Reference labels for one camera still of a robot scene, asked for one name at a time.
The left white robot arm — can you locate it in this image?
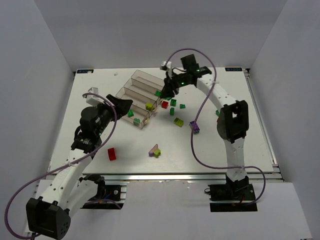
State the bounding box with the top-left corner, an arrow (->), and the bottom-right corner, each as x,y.
26,93 -> 133,240

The green and lime lego stack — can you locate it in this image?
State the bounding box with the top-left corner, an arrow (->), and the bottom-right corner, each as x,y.
145,102 -> 154,111

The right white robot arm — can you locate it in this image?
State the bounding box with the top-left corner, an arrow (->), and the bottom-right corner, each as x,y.
160,54 -> 249,199

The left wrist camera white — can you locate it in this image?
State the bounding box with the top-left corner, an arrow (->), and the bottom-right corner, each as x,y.
84,87 -> 104,107

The blue label corner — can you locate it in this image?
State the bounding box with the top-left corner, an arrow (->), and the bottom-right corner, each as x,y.
76,69 -> 94,74
225,67 -> 243,72

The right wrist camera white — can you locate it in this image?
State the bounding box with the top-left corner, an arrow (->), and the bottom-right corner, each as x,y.
160,60 -> 173,78

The green square lego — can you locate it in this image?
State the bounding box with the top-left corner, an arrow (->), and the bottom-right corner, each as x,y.
127,109 -> 134,118

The lime square lego brick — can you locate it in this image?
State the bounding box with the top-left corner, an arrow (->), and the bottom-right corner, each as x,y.
173,117 -> 184,127

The green square lego upside-down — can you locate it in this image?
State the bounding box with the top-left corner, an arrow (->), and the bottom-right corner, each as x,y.
170,99 -> 177,107

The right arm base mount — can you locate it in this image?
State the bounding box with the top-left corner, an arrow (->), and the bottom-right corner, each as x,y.
204,184 -> 258,213

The red lego brick front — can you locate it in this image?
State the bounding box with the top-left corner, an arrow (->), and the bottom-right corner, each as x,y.
107,148 -> 117,161

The blue label left corner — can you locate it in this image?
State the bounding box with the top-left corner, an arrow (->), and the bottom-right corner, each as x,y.
76,69 -> 94,74

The green long lego brick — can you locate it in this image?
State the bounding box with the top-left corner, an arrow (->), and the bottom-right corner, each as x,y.
154,90 -> 162,97

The red square lego brick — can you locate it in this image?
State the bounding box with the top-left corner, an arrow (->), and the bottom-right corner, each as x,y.
161,101 -> 169,109

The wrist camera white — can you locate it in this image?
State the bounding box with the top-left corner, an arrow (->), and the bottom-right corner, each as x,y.
84,87 -> 104,107
160,60 -> 173,78

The clear container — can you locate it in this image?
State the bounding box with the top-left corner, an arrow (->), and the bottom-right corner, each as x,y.
106,94 -> 150,129
115,87 -> 157,119
131,70 -> 164,91
124,77 -> 163,107

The green lego with number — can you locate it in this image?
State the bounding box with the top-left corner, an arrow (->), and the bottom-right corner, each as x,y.
169,107 -> 175,116

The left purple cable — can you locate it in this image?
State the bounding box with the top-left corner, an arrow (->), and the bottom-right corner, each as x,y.
4,92 -> 123,238

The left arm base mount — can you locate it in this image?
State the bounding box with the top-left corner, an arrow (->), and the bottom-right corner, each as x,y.
78,174 -> 124,210

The blue label right corner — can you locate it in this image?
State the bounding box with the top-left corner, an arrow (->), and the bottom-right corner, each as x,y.
225,67 -> 243,72

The purple and lime lego stack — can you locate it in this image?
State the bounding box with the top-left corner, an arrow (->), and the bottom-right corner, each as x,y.
148,144 -> 161,158

